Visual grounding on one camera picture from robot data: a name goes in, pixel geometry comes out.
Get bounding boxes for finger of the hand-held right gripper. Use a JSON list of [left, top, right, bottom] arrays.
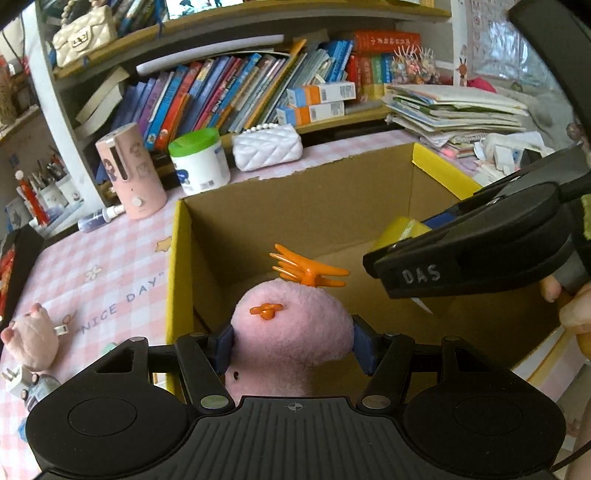
[[422, 181, 560, 241], [362, 239, 466, 299]]

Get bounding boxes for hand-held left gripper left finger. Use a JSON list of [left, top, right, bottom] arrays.
[[93, 323, 237, 415]]

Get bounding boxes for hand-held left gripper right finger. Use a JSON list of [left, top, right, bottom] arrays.
[[352, 315, 512, 411]]

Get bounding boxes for yellow plastic object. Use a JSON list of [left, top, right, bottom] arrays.
[[376, 216, 435, 252]]

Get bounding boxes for round pink plush toy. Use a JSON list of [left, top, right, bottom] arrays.
[[224, 279, 356, 400]]

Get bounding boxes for yellow cardboard box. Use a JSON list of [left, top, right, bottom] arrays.
[[165, 142, 573, 402]]

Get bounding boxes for person's right hand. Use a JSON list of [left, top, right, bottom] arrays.
[[540, 274, 591, 334]]

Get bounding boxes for small orange hair clip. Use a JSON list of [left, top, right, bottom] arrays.
[[249, 302, 283, 320]]

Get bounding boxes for orange hair claw clip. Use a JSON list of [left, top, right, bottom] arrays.
[[269, 244, 348, 289]]

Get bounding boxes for stack of papers and booklets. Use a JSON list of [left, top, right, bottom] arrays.
[[383, 83, 529, 148]]

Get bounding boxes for pink checked tablecloth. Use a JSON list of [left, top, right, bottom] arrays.
[[0, 129, 591, 480]]

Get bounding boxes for bunch of colourful hair clips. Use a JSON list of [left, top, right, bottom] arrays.
[[392, 46, 439, 85]]

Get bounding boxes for small spray bottle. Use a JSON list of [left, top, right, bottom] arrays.
[[78, 204, 126, 234]]

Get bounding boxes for row of red books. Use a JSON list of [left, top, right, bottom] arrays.
[[348, 30, 423, 100]]

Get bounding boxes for white jar with green lid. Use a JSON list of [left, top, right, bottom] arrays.
[[168, 128, 232, 195]]

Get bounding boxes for pink cylindrical humidifier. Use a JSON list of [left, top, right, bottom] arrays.
[[95, 122, 168, 220]]

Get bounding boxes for white quilted purse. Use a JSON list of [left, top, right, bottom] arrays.
[[232, 122, 304, 172]]

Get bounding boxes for pink plush pig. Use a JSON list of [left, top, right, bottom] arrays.
[[0, 302, 61, 372]]

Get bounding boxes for white charger plug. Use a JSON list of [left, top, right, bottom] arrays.
[[2, 364, 28, 400]]

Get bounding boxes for black tray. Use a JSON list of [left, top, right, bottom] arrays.
[[0, 226, 44, 324]]

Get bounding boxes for pile of red foil packets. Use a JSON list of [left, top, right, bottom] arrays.
[[0, 251, 14, 319]]

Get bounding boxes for row of colourful books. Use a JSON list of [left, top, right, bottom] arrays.
[[111, 39, 358, 151]]

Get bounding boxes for stacked thick books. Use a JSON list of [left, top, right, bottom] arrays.
[[75, 67, 131, 126]]

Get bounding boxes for white and yellow bookshelf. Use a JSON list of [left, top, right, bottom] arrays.
[[21, 0, 455, 208]]

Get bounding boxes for cream quilted handbag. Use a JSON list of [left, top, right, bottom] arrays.
[[52, 0, 118, 69]]

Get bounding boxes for wall poster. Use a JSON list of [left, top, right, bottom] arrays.
[[462, 0, 568, 88]]

